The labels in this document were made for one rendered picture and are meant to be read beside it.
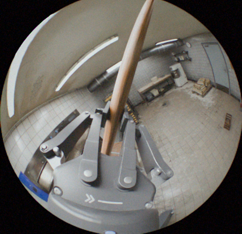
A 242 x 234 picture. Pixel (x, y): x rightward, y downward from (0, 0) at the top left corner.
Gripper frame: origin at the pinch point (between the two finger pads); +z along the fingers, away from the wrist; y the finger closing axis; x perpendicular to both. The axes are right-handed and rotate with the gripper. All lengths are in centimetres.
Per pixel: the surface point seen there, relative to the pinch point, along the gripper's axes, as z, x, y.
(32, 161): -10, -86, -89
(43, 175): -14, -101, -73
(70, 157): 48, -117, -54
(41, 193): -45, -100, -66
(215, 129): 54, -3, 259
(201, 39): 151, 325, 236
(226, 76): 76, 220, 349
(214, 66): 147, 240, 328
